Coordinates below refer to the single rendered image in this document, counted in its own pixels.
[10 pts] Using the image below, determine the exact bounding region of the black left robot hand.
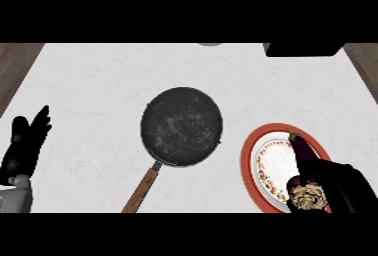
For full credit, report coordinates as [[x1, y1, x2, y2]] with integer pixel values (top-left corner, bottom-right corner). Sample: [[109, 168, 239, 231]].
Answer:
[[0, 105, 53, 186]]

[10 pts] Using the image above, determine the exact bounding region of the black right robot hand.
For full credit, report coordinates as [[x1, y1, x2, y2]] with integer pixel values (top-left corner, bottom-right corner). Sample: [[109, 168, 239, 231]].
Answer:
[[297, 158, 378, 214]]

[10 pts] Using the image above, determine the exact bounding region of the cream frosted cupcake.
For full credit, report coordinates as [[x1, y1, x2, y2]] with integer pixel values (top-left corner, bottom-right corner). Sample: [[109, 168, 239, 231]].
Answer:
[[285, 175, 331, 212]]

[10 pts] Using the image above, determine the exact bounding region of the red rimmed floral plate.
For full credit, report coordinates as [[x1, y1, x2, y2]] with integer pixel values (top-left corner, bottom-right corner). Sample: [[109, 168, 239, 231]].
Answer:
[[239, 122, 334, 214]]

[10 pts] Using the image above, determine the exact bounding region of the purple eggplant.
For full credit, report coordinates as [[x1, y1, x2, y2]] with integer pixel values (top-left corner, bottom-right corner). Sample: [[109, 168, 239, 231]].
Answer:
[[286, 129, 322, 181]]

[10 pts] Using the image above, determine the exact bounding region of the black appliance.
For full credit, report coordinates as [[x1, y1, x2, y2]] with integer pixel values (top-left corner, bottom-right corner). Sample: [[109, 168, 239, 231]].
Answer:
[[261, 42, 345, 58]]

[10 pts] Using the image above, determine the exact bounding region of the black frying pan wooden handle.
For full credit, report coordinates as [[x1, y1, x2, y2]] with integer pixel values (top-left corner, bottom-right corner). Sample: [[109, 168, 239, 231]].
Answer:
[[119, 86, 224, 214]]

